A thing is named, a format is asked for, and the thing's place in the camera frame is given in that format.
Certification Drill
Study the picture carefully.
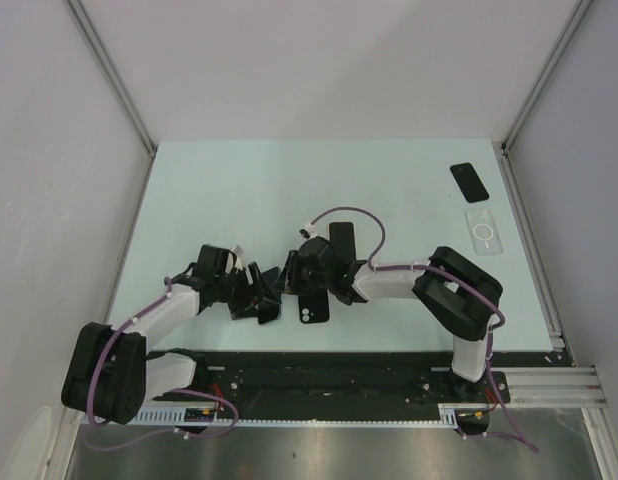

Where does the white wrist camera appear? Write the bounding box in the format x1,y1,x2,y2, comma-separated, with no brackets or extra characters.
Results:
226,245,244,273
299,222,318,239

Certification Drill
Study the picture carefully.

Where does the black smartphone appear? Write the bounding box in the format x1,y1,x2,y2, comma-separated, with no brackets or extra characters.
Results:
329,222,358,261

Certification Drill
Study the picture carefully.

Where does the black phone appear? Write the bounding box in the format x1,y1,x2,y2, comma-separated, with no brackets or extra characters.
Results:
257,267,281,325
450,163,490,204

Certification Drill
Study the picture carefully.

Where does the grey slotted cable duct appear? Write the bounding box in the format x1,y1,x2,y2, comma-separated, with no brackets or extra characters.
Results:
128,398,491,430

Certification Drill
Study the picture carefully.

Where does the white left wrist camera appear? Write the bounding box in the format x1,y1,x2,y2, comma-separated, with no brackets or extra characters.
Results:
226,245,244,273

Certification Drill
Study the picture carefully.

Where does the beige ring phone case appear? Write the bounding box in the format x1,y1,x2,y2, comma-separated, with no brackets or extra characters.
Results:
328,221,359,264

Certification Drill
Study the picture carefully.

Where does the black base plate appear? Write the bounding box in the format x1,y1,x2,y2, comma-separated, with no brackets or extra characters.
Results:
90,349,575,422

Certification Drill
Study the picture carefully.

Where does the clear magsafe phone case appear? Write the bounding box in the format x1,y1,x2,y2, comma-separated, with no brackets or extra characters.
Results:
464,209,504,256

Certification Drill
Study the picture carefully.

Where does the black phone case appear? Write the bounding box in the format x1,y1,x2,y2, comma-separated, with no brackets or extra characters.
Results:
297,290,330,325

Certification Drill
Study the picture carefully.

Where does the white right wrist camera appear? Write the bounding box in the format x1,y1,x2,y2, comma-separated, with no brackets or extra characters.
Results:
299,222,318,239

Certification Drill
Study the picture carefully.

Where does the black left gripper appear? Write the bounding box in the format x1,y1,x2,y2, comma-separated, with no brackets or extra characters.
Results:
214,262,280,320

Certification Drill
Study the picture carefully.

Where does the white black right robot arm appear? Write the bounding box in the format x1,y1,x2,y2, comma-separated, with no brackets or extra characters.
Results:
274,236,506,401

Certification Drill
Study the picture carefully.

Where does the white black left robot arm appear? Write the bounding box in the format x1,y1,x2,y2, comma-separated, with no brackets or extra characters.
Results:
60,244,280,426

